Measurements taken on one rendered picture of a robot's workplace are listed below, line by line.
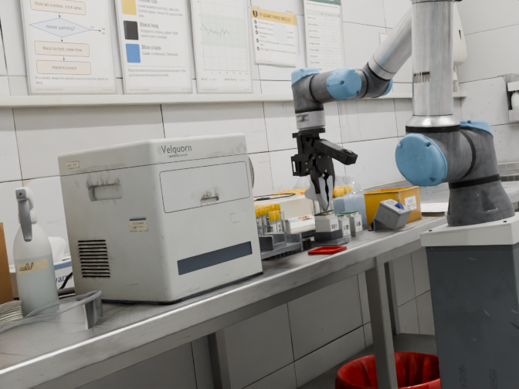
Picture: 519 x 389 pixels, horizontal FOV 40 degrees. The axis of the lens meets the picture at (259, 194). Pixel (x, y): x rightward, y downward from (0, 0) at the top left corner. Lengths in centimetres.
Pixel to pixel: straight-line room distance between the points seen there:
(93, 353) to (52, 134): 92
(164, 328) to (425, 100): 73
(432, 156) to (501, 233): 22
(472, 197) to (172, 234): 70
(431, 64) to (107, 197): 71
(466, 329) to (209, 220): 65
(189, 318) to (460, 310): 67
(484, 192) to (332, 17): 158
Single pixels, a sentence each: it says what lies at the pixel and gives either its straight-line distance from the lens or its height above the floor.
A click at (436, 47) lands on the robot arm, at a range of 157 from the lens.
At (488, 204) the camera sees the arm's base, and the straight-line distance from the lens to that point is 168.
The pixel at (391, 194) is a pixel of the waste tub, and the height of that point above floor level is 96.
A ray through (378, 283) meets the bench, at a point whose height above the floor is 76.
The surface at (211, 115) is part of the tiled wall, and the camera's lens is 241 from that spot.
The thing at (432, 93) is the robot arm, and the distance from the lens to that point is 157.
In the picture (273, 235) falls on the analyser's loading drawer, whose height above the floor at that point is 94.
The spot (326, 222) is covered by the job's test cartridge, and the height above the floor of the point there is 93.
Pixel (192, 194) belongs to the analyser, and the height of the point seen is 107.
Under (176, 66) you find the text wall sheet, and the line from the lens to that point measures 231.
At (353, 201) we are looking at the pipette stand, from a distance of 208.
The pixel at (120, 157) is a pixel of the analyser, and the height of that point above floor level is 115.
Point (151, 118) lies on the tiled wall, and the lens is 221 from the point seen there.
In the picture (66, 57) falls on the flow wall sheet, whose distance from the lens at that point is 203.
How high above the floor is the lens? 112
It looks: 3 degrees down
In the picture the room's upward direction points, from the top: 7 degrees counter-clockwise
